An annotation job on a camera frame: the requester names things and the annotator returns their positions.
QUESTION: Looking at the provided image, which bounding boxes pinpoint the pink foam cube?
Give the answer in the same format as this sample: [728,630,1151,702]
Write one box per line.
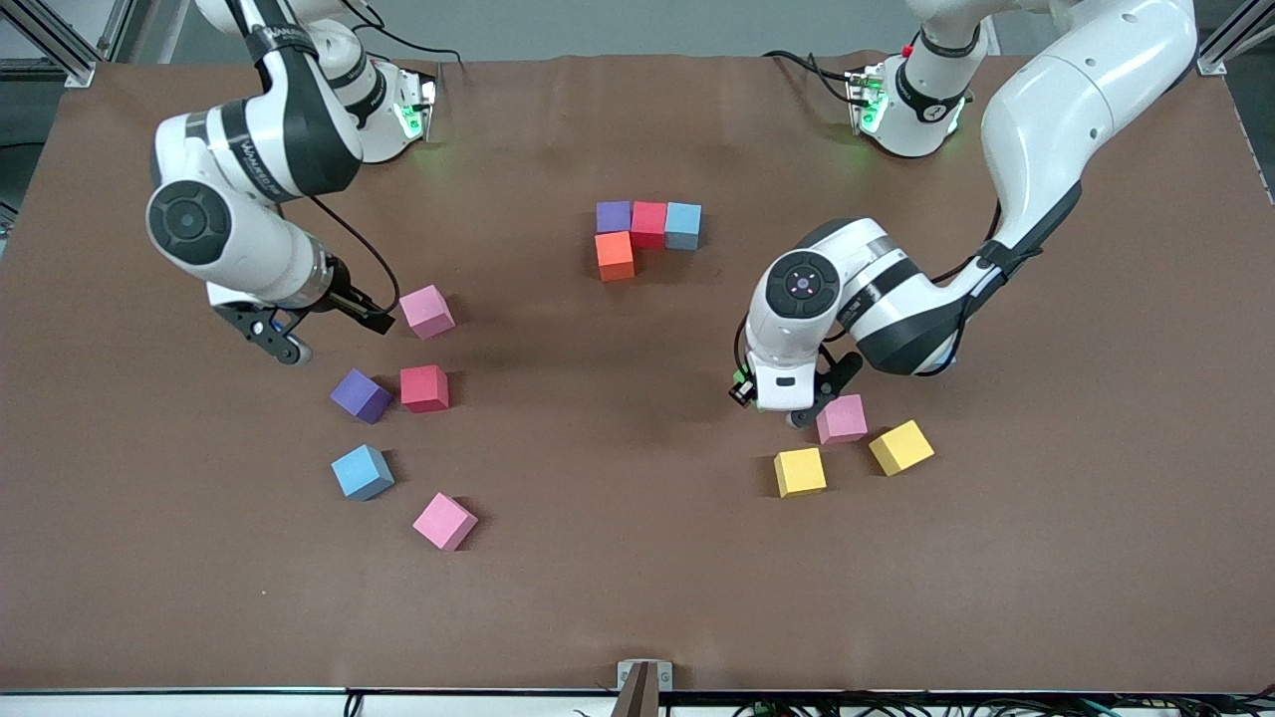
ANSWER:
[411,491,480,553]
[817,394,870,445]
[398,284,457,342]

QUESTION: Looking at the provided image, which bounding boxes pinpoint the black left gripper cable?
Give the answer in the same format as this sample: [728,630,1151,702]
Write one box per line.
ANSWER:
[931,199,1007,290]

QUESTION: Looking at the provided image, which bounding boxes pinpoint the orange foam cube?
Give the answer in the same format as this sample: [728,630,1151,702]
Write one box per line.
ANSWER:
[595,231,636,283]

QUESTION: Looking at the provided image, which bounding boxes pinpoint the tangled black cables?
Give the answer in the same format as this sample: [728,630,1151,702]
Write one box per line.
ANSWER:
[732,695,1275,717]

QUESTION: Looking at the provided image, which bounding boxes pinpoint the table cover sheet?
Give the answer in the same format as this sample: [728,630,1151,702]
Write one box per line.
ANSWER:
[0,52,1275,693]

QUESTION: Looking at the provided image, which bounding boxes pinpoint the black base cable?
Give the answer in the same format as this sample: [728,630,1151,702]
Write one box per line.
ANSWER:
[339,0,467,69]
[763,48,860,109]

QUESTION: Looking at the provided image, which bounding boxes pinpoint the black left base cable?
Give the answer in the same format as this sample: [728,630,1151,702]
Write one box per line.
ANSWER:
[763,48,860,109]

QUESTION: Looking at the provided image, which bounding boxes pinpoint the aluminium frame post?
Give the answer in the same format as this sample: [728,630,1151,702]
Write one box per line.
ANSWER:
[1195,0,1275,78]
[0,0,135,89]

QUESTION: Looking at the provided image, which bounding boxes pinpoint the black right base cable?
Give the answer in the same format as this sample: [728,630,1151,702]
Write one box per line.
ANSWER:
[339,0,467,69]

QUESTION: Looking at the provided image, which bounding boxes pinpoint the yellow foam cube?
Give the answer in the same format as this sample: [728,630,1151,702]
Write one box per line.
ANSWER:
[868,418,936,478]
[773,446,829,499]

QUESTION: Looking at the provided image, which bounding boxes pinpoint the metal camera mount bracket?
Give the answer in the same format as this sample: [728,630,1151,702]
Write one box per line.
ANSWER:
[616,658,674,717]

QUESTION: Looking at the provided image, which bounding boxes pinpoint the white table edge rail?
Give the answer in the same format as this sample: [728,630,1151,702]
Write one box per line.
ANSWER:
[0,687,1275,717]

